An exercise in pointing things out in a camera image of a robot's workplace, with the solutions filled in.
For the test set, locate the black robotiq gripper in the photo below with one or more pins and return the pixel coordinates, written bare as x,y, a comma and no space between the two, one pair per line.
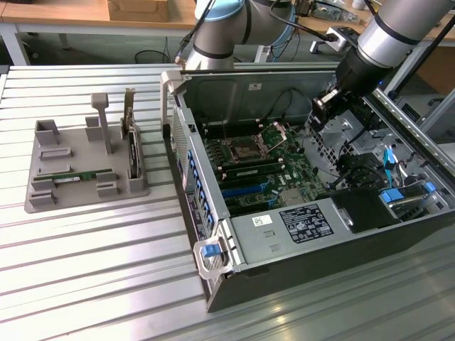
359,76

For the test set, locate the green RAM stick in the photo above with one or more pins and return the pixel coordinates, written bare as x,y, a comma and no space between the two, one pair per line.
249,173
89,174

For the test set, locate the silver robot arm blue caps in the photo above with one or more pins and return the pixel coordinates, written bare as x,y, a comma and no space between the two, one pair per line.
387,42

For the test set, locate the cluttered wooden desk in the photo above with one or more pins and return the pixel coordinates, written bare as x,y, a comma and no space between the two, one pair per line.
320,30

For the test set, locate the perforated metal disk bay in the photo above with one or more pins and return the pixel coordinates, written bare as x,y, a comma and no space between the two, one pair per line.
337,142

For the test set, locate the white cup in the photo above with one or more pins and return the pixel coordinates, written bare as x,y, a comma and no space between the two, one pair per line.
360,3

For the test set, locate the large brown box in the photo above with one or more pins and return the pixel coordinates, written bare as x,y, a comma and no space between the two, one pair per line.
439,71

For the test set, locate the grey metal cabinet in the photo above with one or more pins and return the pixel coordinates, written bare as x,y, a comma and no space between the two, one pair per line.
437,117

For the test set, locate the black cooling fan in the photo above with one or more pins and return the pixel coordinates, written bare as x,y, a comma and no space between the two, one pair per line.
360,172

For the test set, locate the black stand pole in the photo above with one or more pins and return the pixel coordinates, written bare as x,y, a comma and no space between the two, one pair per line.
444,32

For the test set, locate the metal socket cover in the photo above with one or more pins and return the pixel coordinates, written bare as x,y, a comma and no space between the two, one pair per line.
273,136

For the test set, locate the green motherboard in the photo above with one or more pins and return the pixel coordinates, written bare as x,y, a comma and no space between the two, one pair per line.
298,170

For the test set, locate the black plastic fan shroud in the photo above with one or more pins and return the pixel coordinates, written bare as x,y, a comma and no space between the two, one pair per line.
362,209

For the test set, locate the black RAM slot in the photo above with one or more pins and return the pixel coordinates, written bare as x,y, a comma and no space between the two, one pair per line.
249,162
234,127
236,133

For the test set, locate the CPU socket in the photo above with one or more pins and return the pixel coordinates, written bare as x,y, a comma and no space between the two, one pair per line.
245,151

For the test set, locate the silver chipset heatsink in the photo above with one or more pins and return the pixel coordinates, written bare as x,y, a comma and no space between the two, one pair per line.
291,197

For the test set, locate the thin socket locking lever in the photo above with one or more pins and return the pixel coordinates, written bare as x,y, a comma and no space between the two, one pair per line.
225,131

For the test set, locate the blue expansion slot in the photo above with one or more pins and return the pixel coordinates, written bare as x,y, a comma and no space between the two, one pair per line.
245,190

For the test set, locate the black expansion slot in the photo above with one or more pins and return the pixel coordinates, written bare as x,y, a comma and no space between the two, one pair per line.
249,204

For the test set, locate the grey power supply unit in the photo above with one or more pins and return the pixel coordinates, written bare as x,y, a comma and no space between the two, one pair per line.
256,241

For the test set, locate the open grey PC case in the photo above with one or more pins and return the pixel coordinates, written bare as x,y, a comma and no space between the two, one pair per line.
320,277

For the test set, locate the cardboard box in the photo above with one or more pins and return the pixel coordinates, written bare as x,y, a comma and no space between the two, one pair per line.
138,10

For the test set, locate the blue case latch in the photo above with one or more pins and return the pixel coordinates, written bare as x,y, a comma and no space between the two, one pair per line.
209,251

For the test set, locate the grey plastic parts rack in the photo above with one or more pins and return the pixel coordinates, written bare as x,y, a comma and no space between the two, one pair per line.
85,156

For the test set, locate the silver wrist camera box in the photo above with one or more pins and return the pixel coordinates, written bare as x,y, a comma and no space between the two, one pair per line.
343,39

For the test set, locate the graphics card with metal bracket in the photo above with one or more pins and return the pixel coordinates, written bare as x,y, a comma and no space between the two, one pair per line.
133,152

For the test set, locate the wooden desk white frame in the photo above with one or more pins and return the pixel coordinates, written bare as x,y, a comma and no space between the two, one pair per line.
53,14

